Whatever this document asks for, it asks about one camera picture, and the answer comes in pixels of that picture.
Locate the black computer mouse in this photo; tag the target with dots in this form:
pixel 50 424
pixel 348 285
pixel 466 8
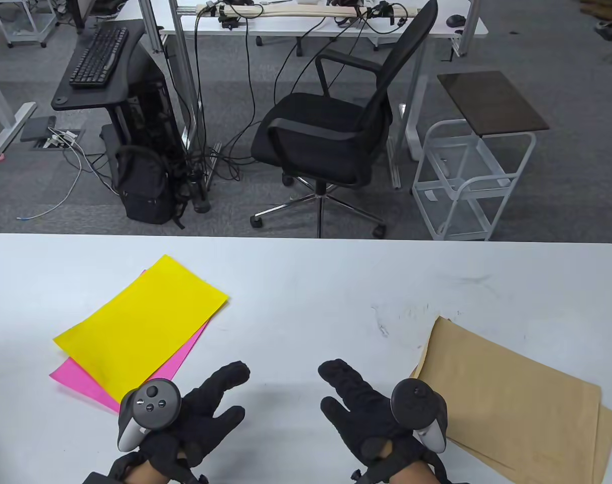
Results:
pixel 455 20

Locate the white office desk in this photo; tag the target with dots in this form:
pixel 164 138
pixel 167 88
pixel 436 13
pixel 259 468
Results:
pixel 437 27

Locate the dark grey floor plate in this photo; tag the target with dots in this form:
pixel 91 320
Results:
pixel 36 128

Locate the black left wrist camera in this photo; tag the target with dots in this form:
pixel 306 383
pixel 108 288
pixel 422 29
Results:
pixel 99 479

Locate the person's left hand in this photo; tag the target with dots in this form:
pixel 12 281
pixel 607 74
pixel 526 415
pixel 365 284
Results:
pixel 220 383

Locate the person's right forearm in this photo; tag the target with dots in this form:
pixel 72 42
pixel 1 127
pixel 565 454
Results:
pixel 412 476

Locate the white metal trolley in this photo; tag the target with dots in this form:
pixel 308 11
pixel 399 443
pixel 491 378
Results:
pixel 28 35

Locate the aluminium frame post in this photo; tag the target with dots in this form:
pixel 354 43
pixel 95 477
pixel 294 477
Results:
pixel 468 25
pixel 185 65
pixel 149 25

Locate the black backpack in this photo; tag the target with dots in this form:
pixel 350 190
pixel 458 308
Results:
pixel 142 194

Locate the black side desk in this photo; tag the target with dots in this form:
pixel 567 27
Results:
pixel 69 98

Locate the black clamp device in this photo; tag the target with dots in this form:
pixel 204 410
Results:
pixel 229 21

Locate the black keyboard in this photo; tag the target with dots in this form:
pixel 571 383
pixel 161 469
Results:
pixel 97 58

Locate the dark shoe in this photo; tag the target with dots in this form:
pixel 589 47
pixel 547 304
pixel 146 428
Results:
pixel 608 31

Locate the person's left forearm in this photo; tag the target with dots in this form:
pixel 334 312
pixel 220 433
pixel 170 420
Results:
pixel 144 476

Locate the black computer tower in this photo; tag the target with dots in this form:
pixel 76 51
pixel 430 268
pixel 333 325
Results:
pixel 155 101

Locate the person's right hand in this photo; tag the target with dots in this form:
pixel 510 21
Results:
pixel 361 408

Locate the pink paper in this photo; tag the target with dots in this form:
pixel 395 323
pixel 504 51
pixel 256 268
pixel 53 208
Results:
pixel 74 375

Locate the white cart with brown top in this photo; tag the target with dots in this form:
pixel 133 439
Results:
pixel 492 101

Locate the black office chair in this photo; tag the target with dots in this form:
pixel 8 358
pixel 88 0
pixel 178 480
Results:
pixel 316 131

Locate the floor socket box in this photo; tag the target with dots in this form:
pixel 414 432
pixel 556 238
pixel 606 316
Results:
pixel 59 141

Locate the white desk leg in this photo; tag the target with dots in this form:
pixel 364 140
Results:
pixel 13 123

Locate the brown A4 envelope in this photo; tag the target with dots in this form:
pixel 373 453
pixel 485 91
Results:
pixel 608 438
pixel 507 403

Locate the yellow paper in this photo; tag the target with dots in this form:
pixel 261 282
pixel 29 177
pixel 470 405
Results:
pixel 139 327

